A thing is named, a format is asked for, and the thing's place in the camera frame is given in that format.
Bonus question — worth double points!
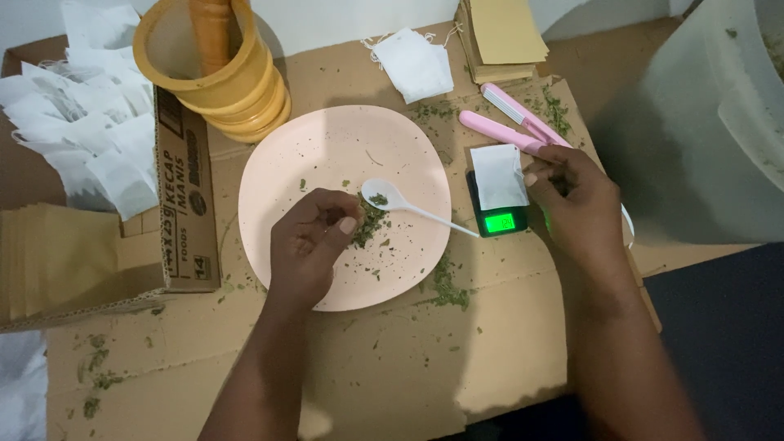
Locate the pile of dried green herbs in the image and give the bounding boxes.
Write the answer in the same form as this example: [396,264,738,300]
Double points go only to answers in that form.
[352,192,390,249]

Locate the black pocket scale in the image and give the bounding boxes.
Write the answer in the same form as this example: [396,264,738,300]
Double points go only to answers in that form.
[465,145,531,238]

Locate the scattered dried herb crumbs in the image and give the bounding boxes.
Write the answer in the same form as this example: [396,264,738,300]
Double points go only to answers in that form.
[419,252,472,311]
[526,85,574,137]
[73,334,126,423]

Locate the orange wooden pestle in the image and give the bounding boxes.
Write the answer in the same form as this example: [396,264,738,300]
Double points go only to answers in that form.
[188,0,234,78]

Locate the yellow plastic mortar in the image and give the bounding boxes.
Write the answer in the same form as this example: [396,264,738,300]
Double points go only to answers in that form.
[133,0,292,144]

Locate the person's right hand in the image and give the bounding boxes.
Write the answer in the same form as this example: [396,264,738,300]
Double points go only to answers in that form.
[523,145,626,265]

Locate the white tea bag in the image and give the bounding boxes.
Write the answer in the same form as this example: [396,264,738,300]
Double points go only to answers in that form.
[469,145,530,212]

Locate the large translucent white plastic tub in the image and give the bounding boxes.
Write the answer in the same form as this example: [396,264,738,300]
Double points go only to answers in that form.
[636,0,784,246]

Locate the pink heat sealer tongs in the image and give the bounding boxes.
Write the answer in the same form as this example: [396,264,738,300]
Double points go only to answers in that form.
[459,82,574,158]

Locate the white cable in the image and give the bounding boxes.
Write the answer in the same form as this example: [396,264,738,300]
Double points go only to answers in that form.
[620,203,636,249]

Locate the flat cardboard sheet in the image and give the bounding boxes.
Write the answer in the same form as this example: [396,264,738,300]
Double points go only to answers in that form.
[45,21,663,441]

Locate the heap of white filled tea bags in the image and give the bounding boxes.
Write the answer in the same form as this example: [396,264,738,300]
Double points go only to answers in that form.
[0,0,159,222]

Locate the stack of brown paper envelopes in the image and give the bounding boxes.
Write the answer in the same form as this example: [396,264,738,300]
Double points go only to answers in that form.
[456,0,551,85]

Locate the small stack of white tea bags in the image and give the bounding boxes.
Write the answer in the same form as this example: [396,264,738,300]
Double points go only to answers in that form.
[361,26,456,105]

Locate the row of brown paper pouches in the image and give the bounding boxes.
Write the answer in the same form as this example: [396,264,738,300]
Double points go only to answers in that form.
[0,203,121,323]

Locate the pink plate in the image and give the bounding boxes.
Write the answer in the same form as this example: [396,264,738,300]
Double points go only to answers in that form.
[238,105,453,312]

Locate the white plastic spoon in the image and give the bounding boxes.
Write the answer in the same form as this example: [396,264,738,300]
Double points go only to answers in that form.
[361,178,481,239]

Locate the white plastic bag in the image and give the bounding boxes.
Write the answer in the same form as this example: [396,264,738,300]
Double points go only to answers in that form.
[0,331,49,441]

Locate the printed cardboard box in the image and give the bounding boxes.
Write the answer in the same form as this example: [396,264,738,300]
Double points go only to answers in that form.
[0,33,222,334]

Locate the person's left hand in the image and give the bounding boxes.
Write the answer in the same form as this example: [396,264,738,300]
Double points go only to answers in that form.
[268,188,365,304]

